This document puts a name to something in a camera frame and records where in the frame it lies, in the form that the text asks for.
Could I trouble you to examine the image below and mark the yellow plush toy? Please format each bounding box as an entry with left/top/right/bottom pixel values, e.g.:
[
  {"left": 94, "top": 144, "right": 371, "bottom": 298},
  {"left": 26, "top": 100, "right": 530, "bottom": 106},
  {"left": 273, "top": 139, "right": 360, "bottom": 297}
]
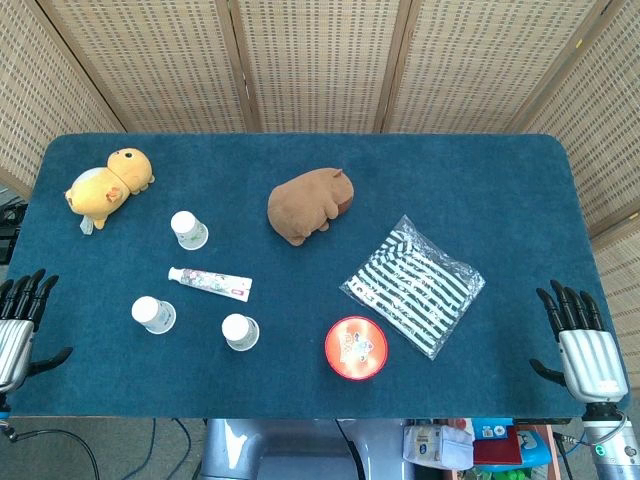
[{"left": 64, "top": 147, "right": 156, "bottom": 236}]

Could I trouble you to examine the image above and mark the blue felt table cover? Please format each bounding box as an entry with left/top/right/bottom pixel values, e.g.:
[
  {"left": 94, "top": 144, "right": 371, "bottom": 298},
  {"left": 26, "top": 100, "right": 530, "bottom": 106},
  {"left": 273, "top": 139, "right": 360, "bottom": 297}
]
[{"left": 0, "top": 132, "right": 632, "bottom": 420}]

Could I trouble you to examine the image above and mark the floral toothpaste tube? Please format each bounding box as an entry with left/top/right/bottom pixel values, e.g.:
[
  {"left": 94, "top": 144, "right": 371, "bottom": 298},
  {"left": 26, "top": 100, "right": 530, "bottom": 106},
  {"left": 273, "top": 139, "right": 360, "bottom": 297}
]
[{"left": 167, "top": 266, "right": 254, "bottom": 303}]

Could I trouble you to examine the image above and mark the black equipment box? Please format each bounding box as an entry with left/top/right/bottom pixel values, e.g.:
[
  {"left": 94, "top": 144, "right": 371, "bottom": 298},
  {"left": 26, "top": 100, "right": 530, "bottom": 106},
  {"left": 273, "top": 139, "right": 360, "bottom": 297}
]
[{"left": 0, "top": 197, "right": 29, "bottom": 266}]

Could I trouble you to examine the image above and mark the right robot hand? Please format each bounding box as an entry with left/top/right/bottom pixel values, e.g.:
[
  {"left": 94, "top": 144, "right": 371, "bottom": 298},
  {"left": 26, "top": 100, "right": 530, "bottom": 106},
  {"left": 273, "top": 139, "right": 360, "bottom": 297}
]
[{"left": 529, "top": 279, "right": 630, "bottom": 404}]

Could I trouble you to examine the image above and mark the blue box with sticker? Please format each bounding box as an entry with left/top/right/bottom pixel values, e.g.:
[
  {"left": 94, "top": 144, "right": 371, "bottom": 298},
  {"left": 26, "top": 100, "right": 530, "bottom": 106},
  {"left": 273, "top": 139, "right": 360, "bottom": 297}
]
[{"left": 472, "top": 418, "right": 517, "bottom": 441}]

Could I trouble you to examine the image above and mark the black torso cable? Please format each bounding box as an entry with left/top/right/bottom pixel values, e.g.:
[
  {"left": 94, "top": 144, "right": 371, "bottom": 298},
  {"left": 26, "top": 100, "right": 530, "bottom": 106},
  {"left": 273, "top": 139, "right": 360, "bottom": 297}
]
[{"left": 333, "top": 418, "right": 369, "bottom": 480}]

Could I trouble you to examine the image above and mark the white soft package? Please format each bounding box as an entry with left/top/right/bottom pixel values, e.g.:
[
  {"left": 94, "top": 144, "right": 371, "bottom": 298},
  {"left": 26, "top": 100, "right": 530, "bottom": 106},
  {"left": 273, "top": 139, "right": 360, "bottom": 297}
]
[{"left": 402, "top": 423, "right": 475, "bottom": 471}]

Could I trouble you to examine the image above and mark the brown capybara plush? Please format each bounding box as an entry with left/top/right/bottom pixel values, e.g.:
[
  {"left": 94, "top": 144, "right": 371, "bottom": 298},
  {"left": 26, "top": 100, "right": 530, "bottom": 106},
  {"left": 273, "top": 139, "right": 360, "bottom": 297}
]
[{"left": 266, "top": 168, "right": 355, "bottom": 247}]

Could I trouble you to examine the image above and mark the blue floor cable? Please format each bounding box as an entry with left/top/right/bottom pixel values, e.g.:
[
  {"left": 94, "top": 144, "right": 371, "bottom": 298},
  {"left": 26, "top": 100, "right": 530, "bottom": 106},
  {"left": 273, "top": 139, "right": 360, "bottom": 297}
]
[{"left": 134, "top": 418, "right": 206, "bottom": 474}]

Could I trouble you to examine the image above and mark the striped shirt in plastic bag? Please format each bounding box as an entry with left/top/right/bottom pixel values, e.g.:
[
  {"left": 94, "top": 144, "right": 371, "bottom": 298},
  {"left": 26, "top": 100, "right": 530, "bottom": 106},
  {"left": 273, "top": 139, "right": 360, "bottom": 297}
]
[{"left": 339, "top": 214, "right": 487, "bottom": 361}]

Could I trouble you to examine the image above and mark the dark red book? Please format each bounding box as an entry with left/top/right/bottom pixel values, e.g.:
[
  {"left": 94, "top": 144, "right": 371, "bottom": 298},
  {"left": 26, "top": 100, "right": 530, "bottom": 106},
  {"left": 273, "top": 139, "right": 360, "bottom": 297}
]
[{"left": 472, "top": 425, "right": 524, "bottom": 466}]

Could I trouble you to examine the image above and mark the white paper cup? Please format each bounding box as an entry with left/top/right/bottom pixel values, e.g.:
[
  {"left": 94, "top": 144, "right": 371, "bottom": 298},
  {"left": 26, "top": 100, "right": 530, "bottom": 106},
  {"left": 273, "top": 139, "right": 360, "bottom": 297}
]
[
  {"left": 221, "top": 313, "right": 261, "bottom": 352},
  {"left": 131, "top": 295, "right": 177, "bottom": 335},
  {"left": 170, "top": 210, "right": 209, "bottom": 251}
]

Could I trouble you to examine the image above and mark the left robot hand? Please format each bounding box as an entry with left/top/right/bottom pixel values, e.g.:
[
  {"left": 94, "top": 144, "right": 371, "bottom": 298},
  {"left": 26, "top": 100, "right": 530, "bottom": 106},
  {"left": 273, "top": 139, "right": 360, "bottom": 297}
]
[{"left": 0, "top": 268, "right": 74, "bottom": 396}]

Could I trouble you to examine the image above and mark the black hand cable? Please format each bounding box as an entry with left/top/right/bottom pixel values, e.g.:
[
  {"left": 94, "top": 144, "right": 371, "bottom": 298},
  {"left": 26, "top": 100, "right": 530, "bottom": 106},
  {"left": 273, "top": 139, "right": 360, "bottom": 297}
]
[{"left": 0, "top": 422, "right": 102, "bottom": 480}]

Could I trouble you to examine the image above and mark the woven bamboo folding screen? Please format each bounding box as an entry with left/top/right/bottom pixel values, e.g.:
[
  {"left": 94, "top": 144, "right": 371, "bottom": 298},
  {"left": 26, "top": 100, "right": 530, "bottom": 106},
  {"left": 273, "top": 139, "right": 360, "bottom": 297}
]
[{"left": 0, "top": 0, "right": 640, "bottom": 401}]

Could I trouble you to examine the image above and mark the grey robot torso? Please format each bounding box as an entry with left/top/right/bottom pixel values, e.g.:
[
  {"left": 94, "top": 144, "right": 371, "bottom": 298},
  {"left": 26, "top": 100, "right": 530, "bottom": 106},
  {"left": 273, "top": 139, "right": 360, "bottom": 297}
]
[{"left": 199, "top": 418, "right": 416, "bottom": 480}]

